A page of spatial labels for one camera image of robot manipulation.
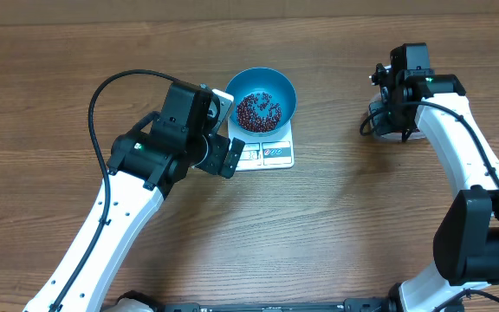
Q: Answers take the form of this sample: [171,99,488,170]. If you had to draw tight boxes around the red beans in bowl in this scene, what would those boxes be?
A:
[236,92,282,133]

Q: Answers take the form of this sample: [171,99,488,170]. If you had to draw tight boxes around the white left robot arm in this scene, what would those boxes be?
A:
[25,81,243,312]

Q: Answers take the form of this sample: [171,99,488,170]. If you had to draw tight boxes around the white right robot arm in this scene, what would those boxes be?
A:
[360,43,499,311]

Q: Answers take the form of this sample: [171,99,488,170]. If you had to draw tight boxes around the teal blue bowl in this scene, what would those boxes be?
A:
[226,67,298,136]

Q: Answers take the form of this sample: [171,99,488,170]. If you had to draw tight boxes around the clear plastic bean container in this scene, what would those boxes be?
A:
[367,93,403,142]

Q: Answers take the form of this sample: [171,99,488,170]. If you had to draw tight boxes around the white digital kitchen scale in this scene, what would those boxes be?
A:
[228,120,295,172]

